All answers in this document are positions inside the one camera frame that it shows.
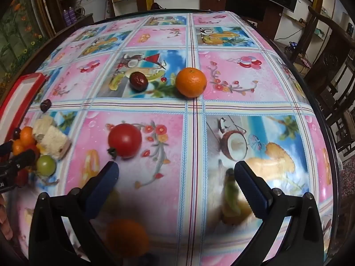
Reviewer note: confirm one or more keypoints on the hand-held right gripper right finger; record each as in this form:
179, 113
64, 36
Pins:
249, 188

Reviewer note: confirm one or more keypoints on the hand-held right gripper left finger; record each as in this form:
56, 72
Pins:
106, 183

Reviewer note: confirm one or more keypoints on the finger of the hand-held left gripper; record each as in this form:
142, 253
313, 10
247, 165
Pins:
7, 147
23, 158

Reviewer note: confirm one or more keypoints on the red tomato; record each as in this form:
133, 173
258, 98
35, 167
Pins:
22, 177
124, 140

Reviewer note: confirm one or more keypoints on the green tomato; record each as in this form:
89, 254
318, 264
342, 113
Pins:
46, 165

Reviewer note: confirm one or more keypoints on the red rimmed white tray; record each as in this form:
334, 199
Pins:
16, 102

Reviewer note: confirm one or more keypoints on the fruit printed pink tablecloth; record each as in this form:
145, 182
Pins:
172, 144

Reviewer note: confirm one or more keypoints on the dark wooden chair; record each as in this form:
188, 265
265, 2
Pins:
330, 58
337, 116

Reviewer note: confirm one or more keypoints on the brown wooden cabinet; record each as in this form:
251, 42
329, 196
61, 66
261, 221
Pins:
86, 20

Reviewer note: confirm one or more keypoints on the dark red bag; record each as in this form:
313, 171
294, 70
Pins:
157, 6

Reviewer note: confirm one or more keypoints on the flower and bamboo wall panel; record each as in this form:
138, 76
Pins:
16, 33

